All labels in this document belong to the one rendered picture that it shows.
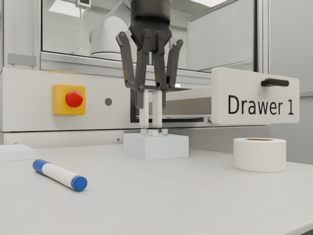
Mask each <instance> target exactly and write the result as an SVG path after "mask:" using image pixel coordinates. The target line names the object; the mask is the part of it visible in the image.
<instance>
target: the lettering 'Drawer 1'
mask: <svg viewBox="0 0 313 235"><path fill-rule="evenodd" d="M231 97H233V98H235V99H236V101H237V109H236V111H235V112H231ZM288 102H290V113H289V115H293V113H292V100H291V99H290V100H288ZM244 103H247V100H245V101H242V114H244ZM249 103H253V104H254V106H250V107H249V109H248V112H249V114H251V115H252V114H256V105H255V102H254V101H249ZM272 104H275V107H271V106H272ZM281 104H283V103H279V115H280V105H281ZM258 105H259V113H260V114H262V109H263V107H264V113H265V114H266V112H267V106H268V102H267V103H266V109H265V105H264V102H262V106H261V109H260V104H259V102H258ZM250 108H254V111H253V113H251V112H250ZM271 109H277V106H276V103H275V102H272V103H271V104H270V113H271V114H272V115H275V114H276V112H275V113H272V110H271ZM238 110H239V100H238V98H237V97H236V96H233V95H229V114H235V113H237V112H238Z"/></svg>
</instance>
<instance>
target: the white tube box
mask: <svg viewBox="0 0 313 235"><path fill-rule="evenodd" d="M123 152H125V153H127V154H130V155H133V156H135V157H138V158H140V159H143V160H157V159H177V158H188V157H189V137H188V136H181V135H173V134H167V136H162V133H158V137H156V138H152V137H148V134H146V136H141V134H140V133H131V134H123Z"/></svg>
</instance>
